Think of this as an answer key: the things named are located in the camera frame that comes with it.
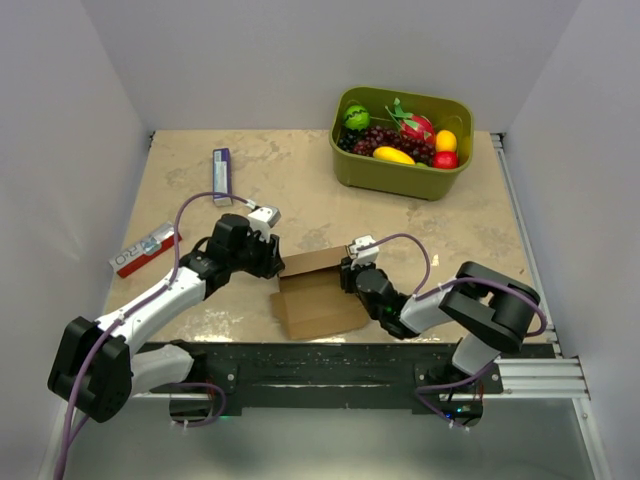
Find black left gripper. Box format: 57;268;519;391
229;227;285;279

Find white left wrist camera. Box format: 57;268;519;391
247;206;281;243

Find dark blue toy grapes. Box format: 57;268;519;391
337;129;363;152

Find red toy apple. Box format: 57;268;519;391
432;151;459;170

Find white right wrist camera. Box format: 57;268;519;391
347;235;379;269

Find green toy fruit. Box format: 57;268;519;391
342;104;371;131

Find purple toothpaste box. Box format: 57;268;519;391
212;148;233;207

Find red white toothpaste box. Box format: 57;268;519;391
109;222;176;278

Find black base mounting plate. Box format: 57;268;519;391
134;339;561;417

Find brown cardboard paper box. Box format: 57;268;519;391
270;246;369;341

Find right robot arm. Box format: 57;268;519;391
340;257;547;393

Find dark red toy grapes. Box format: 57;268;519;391
350;126;436;166

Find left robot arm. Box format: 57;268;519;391
47;206;284;423

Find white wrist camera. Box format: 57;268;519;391
347;235;379;269
247;206;281;243

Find yellow toy mango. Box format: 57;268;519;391
373;146;415;165

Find orange toy fruit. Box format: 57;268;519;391
435;129;458;153

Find pink toy dragon fruit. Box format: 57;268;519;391
385;98;436;146

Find green plastic bin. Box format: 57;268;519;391
329;86;474;201

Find aluminium frame rail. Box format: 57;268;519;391
490;133;563;357

